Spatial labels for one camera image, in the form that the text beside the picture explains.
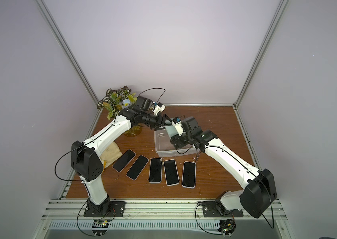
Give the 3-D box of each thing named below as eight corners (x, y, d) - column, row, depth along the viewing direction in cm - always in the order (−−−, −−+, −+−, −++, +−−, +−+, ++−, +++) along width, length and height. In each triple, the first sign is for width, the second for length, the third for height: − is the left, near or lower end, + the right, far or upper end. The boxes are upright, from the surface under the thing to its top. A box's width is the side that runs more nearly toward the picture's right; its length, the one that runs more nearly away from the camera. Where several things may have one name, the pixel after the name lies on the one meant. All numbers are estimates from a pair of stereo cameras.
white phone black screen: (180, 187, 82) (181, 186, 81) (183, 162, 92) (183, 160, 90) (195, 189, 82) (195, 188, 80) (195, 163, 91) (196, 162, 90)
